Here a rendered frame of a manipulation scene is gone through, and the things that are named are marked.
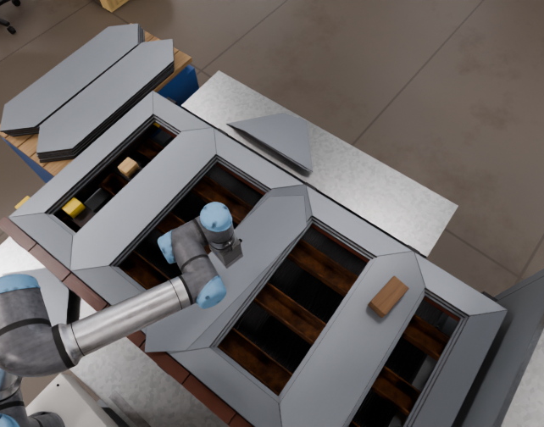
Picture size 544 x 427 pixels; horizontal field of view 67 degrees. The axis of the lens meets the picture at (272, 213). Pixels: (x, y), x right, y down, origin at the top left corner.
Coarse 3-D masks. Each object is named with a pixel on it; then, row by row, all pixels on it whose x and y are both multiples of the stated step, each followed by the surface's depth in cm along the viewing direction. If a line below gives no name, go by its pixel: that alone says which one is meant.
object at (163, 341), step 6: (150, 324) 129; (156, 324) 129; (162, 324) 129; (150, 330) 128; (156, 330) 128; (162, 330) 128; (150, 336) 128; (156, 336) 128; (162, 336) 128; (168, 336) 127; (156, 342) 127; (162, 342) 127; (168, 342) 127; (174, 342) 127; (156, 348) 126; (162, 348) 126; (168, 348) 126; (174, 348) 126; (180, 348) 126
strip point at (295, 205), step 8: (280, 200) 149; (288, 200) 149; (296, 200) 149; (304, 200) 149; (288, 208) 147; (296, 208) 147; (304, 208) 147; (296, 216) 146; (304, 216) 146; (304, 224) 144
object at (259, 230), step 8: (248, 216) 146; (256, 216) 146; (240, 224) 145; (248, 224) 145; (256, 224) 145; (264, 224) 145; (248, 232) 143; (256, 232) 143; (264, 232) 143; (272, 232) 143; (256, 240) 142; (264, 240) 142; (272, 240) 142; (280, 240) 142; (264, 248) 140; (272, 248) 140; (280, 248) 140; (272, 256) 139
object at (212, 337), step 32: (224, 160) 158; (288, 192) 150; (320, 224) 146; (128, 256) 143; (256, 288) 135; (352, 288) 136; (224, 320) 130; (224, 352) 127; (448, 352) 126; (256, 384) 122; (288, 384) 123; (352, 416) 119; (416, 416) 117
